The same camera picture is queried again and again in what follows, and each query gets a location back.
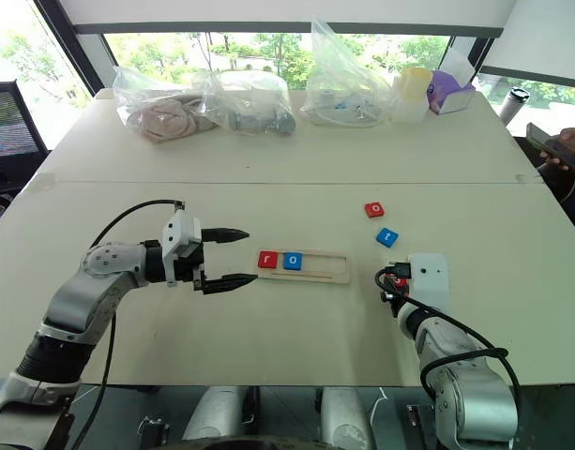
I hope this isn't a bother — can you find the plastic bag with beige items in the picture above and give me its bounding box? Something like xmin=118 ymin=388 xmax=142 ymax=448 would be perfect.
xmin=111 ymin=65 xmax=223 ymax=144

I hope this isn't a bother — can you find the purple tissue box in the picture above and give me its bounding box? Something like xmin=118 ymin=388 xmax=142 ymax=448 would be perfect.
xmin=426 ymin=48 xmax=477 ymax=116

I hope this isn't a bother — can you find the white and yellow plastic container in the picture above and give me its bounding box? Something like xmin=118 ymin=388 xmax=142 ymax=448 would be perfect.
xmin=389 ymin=66 xmax=433 ymax=125

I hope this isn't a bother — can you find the silver rounded robot leg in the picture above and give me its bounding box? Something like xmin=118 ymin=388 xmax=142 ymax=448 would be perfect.
xmin=180 ymin=385 xmax=249 ymax=442
xmin=320 ymin=386 xmax=378 ymax=450

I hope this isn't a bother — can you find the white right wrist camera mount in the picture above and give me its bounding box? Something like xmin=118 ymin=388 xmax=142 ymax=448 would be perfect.
xmin=405 ymin=252 xmax=450 ymax=300

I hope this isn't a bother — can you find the wooden letter tray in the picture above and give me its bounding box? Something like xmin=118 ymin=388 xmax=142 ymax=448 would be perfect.
xmin=255 ymin=248 xmax=352 ymax=286

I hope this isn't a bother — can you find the plastic bag with white parts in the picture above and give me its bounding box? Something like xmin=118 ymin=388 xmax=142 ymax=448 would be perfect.
xmin=300 ymin=18 xmax=397 ymax=128

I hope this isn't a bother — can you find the grey travel tumbler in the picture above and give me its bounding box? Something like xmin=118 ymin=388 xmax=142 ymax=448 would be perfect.
xmin=497 ymin=86 xmax=532 ymax=128

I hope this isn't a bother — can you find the plastic bag with grey cylinders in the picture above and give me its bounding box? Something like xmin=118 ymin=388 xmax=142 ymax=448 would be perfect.
xmin=201 ymin=68 xmax=298 ymax=139

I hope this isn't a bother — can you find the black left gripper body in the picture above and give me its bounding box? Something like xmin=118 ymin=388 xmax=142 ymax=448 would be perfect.
xmin=173 ymin=240 xmax=208 ymax=290

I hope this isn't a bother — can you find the blue t letter block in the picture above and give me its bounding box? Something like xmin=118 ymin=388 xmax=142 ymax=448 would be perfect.
xmin=374 ymin=227 xmax=401 ymax=248

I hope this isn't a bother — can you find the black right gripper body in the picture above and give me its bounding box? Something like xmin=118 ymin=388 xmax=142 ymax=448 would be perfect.
xmin=379 ymin=262 xmax=413 ymax=318

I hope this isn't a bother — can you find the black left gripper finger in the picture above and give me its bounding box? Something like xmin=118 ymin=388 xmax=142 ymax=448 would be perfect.
xmin=202 ymin=274 xmax=260 ymax=296
xmin=201 ymin=227 xmax=251 ymax=246

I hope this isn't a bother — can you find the thin white cable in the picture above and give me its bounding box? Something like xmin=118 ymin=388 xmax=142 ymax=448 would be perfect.
xmin=368 ymin=387 xmax=392 ymax=426

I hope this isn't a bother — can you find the black mesh chair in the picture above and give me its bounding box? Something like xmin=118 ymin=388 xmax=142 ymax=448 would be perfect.
xmin=0 ymin=80 xmax=51 ymax=235

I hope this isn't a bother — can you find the person's dark clothed body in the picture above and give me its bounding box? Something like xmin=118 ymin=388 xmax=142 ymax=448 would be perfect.
xmin=536 ymin=161 xmax=575 ymax=224

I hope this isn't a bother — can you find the dark smartphone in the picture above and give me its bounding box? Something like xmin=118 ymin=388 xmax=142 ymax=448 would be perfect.
xmin=524 ymin=122 xmax=575 ymax=176

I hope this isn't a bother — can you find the black metal bracket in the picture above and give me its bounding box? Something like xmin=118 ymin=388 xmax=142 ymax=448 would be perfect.
xmin=405 ymin=403 xmax=437 ymax=428
xmin=137 ymin=413 xmax=172 ymax=450

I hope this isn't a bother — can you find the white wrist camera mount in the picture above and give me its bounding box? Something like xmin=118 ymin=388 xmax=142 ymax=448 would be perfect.
xmin=405 ymin=252 xmax=450 ymax=300
xmin=160 ymin=209 xmax=204 ymax=288

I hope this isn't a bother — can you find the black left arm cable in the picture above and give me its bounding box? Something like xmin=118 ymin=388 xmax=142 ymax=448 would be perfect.
xmin=70 ymin=199 xmax=188 ymax=450

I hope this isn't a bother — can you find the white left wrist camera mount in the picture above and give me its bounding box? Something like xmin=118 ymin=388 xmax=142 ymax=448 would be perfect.
xmin=160 ymin=209 xmax=204 ymax=288

